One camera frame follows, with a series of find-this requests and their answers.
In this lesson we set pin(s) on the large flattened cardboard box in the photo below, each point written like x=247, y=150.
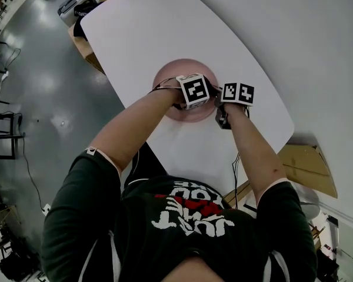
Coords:
x=309, y=166

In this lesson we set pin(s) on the grey hard-shell suitcase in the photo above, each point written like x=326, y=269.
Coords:
x=70, y=3

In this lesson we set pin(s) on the pink round plate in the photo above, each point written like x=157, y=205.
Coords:
x=191, y=66

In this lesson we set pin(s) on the black fabric bag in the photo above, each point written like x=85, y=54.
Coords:
x=81, y=18

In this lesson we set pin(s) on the grey round stool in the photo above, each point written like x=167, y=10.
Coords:
x=309, y=200

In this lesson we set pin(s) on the person's left forearm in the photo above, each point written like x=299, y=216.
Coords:
x=135, y=125

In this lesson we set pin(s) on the brown cardboard box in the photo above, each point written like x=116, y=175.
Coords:
x=86, y=50

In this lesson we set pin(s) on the white power strip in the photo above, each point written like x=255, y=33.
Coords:
x=46, y=209

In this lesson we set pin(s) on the person's right forearm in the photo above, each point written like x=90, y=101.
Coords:
x=253, y=145

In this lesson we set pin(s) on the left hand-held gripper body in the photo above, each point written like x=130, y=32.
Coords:
x=195, y=90

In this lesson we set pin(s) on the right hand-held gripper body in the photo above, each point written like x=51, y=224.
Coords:
x=237, y=93

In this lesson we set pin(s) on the person's dark green t-shirt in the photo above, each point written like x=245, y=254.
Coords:
x=164, y=239

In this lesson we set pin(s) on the black metal frame chair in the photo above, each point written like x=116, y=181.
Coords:
x=1, y=128

